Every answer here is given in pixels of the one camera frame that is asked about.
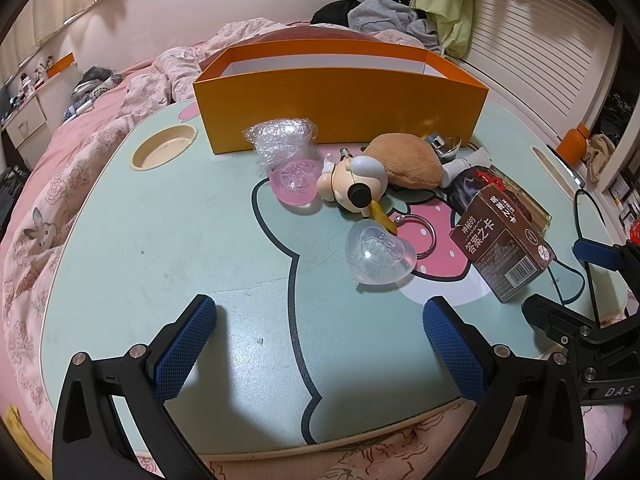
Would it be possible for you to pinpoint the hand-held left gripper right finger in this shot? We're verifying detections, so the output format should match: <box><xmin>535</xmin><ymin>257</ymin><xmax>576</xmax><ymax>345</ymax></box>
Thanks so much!
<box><xmin>422</xmin><ymin>296</ymin><xmax>586</xmax><ymax>480</ymax></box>

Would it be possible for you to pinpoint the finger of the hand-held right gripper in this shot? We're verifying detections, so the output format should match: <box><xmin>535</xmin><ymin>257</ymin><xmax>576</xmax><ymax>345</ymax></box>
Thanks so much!
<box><xmin>573</xmin><ymin>239</ymin><xmax>640</xmax><ymax>281</ymax></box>
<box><xmin>521</xmin><ymin>294</ymin><xmax>640</xmax><ymax>361</ymax></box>

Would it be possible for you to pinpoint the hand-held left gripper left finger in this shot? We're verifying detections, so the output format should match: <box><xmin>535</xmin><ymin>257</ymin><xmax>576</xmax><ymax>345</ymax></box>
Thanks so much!
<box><xmin>52</xmin><ymin>294</ymin><xmax>218</xmax><ymax>480</ymax></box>

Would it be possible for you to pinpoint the brown card box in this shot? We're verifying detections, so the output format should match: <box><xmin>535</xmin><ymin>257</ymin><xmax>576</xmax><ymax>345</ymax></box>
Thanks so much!
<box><xmin>449</xmin><ymin>182</ymin><xmax>558</xmax><ymax>303</ymax></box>

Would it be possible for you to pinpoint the clear heart-shaped jelly toy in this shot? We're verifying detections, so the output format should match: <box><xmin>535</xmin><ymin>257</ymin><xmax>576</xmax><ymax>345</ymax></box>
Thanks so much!
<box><xmin>345</xmin><ymin>219</ymin><xmax>418</xmax><ymax>286</ymax></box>

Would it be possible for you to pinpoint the white cream tube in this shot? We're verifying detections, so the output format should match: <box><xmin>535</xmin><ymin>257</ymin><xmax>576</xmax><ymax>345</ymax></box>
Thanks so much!
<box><xmin>440</xmin><ymin>150</ymin><xmax>493</xmax><ymax>186</ymax></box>

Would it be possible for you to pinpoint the silver metal cap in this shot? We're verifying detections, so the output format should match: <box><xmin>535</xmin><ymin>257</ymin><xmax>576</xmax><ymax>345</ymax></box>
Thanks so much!
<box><xmin>425</xmin><ymin>132</ymin><xmax>461</xmax><ymax>162</ymax></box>

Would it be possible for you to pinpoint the pink heart-shaped jelly toy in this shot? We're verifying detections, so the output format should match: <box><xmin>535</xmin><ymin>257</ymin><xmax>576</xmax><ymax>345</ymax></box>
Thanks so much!
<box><xmin>269</xmin><ymin>158</ymin><xmax>321</xmax><ymax>206</ymax></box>

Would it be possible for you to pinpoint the brown plush toy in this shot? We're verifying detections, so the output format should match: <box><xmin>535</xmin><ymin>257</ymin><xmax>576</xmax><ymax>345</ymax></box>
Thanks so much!
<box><xmin>361</xmin><ymin>133</ymin><xmax>446</xmax><ymax>190</ymax></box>

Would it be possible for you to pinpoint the cartoon mouse figure keychain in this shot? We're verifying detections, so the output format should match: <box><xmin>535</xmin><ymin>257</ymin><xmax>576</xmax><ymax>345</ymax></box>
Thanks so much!
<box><xmin>317</xmin><ymin>147</ymin><xmax>438</xmax><ymax>261</ymax></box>

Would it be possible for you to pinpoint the clear bubble wrap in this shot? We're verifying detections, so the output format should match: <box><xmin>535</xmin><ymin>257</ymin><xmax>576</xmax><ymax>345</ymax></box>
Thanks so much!
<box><xmin>243</xmin><ymin>118</ymin><xmax>319</xmax><ymax>173</ymax></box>

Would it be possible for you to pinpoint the orange cardboard box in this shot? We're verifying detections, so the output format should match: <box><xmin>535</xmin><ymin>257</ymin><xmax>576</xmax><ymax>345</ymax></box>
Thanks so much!
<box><xmin>192</xmin><ymin>41</ymin><xmax>490</xmax><ymax>155</ymax></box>

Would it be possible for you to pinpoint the smartphone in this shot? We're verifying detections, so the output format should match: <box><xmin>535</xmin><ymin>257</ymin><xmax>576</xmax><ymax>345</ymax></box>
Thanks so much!
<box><xmin>545</xmin><ymin>144</ymin><xmax>586</xmax><ymax>186</ymax></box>

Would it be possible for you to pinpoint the beige cloth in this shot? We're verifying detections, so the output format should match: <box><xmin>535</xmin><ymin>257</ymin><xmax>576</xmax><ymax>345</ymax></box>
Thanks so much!
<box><xmin>582</xmin><ymin>134</ymin><xmax>617</xmax><ymax>186</ymax></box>

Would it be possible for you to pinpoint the orange bottle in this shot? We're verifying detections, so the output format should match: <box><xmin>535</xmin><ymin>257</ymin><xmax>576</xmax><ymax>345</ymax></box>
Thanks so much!
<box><xmin>556</xmin><ymin>122</ymin><xmax>592</xmax><ymax>162</ymax></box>

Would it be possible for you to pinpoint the yellow cloth strip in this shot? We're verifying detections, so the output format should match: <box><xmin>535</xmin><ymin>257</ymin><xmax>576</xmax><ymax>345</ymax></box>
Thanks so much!
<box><xmin>4</xmin><ymin>405</ymin><xmax>28</xmax><ymax>453</ymax></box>

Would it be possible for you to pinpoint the white slatted panel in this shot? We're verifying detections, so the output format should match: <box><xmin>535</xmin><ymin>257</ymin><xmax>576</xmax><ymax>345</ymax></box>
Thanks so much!
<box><xmin>450</xmin><ymin>0</ymin><xmax>626</xmax><ymax>136</ymax></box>

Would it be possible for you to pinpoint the pink floral duvet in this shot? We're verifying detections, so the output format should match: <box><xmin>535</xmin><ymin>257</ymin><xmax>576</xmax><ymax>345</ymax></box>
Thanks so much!
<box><xmin>0</xmin><ymin>22</ymin><xmax>426</xmax><ymax>456</ymax></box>

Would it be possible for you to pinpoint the dark clothes pile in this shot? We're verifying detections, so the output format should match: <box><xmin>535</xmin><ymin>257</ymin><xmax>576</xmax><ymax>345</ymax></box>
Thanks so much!
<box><xmin>0</xmin><ymin>165</ymin><xmax>31</xmax><ymax>231</ymax></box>

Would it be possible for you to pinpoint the white nightstand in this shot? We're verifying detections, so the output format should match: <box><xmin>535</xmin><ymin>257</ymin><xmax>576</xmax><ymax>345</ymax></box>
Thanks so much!
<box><xmin>0</xmin><ymin>95</ymin><xmax>48</xmax><ymax>151</ymax></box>

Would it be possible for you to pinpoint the patterned cloth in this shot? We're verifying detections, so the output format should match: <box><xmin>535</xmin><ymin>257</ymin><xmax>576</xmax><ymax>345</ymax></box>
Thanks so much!
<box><xmin>62</xmin><ymin>66</ymin><xmax>123</xmax><ymax>121</ymax></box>

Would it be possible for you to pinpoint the yellow-green garment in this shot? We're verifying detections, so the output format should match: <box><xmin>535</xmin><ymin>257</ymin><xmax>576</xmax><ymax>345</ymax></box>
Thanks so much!
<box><xmin>409</xmin><ymin>0</ymin><xmax>475</xmax><ymax>58</ymax></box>

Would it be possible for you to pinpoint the small orange box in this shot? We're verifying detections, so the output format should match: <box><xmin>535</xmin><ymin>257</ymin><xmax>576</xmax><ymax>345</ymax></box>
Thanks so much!
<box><xmin>47</xmin><ymin>52</ymin><xmax>76</xmax><ymax>77</ymax></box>

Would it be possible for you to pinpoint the grey garment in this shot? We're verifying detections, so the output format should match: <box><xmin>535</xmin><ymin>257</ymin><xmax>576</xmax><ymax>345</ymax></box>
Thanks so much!
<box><xmin>347</xmin><ymin>0</ymin><xmax>441</xmax><ymax>43</ymax></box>

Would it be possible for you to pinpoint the dark red pillow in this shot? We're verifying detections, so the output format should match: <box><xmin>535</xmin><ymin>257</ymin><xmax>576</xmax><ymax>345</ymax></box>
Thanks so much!
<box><xmin>250</xmin><ymin>24</ymin><xmax>396</xmax><ymax>46</ymax></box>

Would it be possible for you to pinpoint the black garment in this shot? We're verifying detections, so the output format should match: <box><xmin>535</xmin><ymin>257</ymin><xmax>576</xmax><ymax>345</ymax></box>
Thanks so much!
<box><xmin>310</xmin><ymin>0</ymin><xmax>363</xmax><ymax>26</ymax></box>

